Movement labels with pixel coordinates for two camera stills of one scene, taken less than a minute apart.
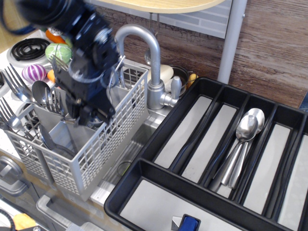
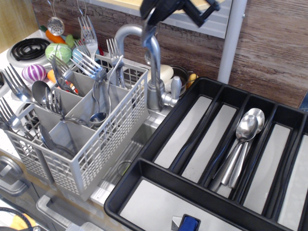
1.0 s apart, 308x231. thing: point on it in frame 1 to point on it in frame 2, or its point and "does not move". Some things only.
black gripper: x=82 y=96 to x=163 y=8
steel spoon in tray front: x=247 y=128 does not move
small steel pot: x=181 y=72 does not move
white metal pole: x=236 y=19 does not move
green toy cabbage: x=61 y=51 does not move
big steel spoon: x=72 y=121 to x=150 y=33
